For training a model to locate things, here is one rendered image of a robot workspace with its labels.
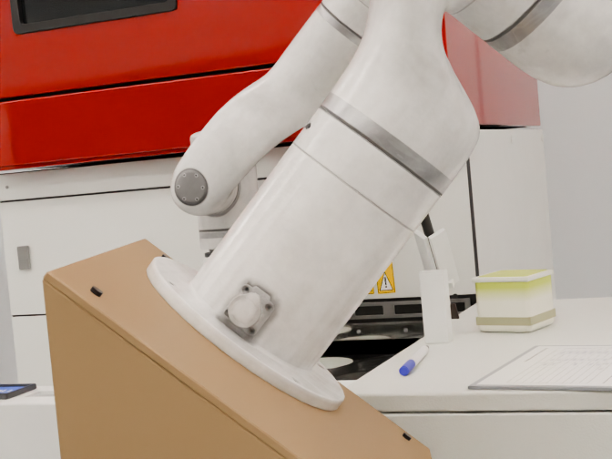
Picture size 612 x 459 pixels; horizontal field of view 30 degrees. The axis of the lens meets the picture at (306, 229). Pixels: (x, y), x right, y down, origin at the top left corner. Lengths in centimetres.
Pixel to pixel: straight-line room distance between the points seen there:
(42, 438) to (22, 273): 78
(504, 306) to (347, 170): 56
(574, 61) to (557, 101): 225
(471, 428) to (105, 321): 45
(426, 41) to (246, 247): 20
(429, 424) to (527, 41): 38
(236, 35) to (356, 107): 89
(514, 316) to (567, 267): 180
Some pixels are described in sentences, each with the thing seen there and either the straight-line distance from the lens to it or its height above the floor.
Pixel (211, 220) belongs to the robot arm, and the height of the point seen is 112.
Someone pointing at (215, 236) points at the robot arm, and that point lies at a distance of 149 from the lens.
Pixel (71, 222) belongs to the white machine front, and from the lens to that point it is 195.
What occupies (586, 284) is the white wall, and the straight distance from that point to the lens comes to 317.
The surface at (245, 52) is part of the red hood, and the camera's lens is 174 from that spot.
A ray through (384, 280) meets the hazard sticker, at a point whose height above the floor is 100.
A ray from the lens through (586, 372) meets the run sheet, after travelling 111.
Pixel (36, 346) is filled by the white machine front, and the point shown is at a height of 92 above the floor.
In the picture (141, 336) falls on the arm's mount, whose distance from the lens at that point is 73.
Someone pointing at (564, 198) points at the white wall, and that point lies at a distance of 316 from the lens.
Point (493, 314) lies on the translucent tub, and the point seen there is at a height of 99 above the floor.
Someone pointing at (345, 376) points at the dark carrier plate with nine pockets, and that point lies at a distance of 155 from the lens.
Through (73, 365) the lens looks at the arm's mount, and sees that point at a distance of 73.
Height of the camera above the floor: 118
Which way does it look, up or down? 3 degrees down
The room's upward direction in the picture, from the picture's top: 5 degrees counter-clockwise
